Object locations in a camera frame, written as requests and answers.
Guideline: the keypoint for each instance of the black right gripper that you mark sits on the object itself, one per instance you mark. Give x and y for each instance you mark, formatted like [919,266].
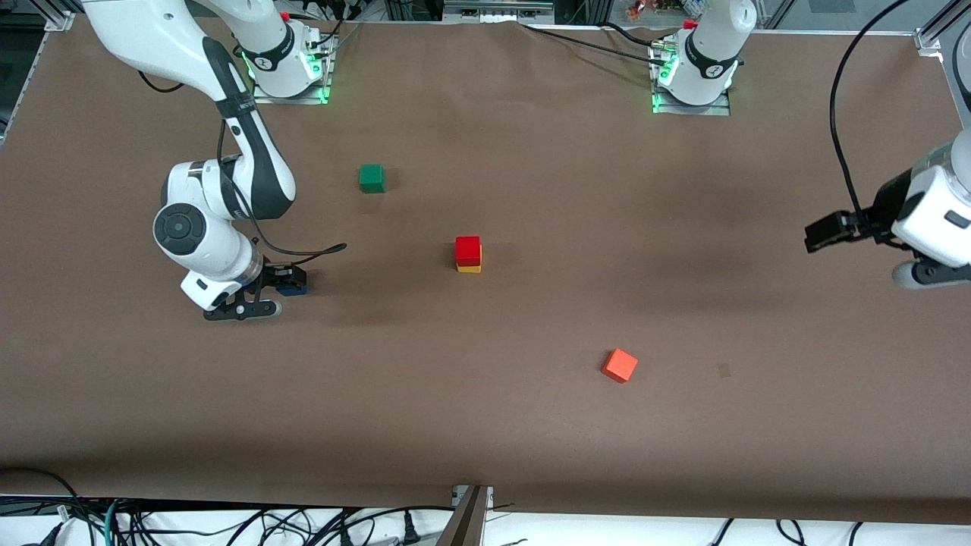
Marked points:
[274,274]

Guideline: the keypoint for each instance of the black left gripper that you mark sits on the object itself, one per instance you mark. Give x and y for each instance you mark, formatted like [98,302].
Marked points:
[884,206]

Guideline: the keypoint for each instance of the blue cube block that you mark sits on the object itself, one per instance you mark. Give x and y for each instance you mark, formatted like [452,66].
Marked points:
[292,290]

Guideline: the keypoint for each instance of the red cube block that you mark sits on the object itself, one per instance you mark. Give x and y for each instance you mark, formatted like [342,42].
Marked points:
[468,250]

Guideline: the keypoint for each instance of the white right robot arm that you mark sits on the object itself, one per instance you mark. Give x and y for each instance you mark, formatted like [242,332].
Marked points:
[201,227]

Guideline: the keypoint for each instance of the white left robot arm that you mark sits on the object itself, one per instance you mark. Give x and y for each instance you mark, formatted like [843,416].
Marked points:
[941,216]

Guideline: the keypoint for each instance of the green cube block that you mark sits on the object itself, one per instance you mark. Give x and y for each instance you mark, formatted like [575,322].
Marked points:
[372,178]

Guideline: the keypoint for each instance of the brown paper table cover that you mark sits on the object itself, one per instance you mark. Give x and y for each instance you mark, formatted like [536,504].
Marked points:
[485,425]

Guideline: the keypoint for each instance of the orange cube block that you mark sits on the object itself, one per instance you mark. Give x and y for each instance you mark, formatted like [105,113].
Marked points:
[620,365]

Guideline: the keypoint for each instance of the black power plug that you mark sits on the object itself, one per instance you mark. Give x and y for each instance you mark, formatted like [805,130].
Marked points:
[410,528]

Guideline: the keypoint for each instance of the brown angled support beam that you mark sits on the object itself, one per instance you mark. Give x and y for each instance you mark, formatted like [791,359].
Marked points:
[464,527]

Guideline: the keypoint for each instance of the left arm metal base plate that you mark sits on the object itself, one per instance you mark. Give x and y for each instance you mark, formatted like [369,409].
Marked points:
[721,106]

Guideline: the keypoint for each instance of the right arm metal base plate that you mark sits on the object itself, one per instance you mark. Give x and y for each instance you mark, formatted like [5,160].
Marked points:
[322,83]

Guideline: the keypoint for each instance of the aluminium frame profile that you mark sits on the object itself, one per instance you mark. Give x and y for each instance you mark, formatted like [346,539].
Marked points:
[934,34]

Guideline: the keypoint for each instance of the grey metal table bracket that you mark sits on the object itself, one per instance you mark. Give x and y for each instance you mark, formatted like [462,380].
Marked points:
[459,494]

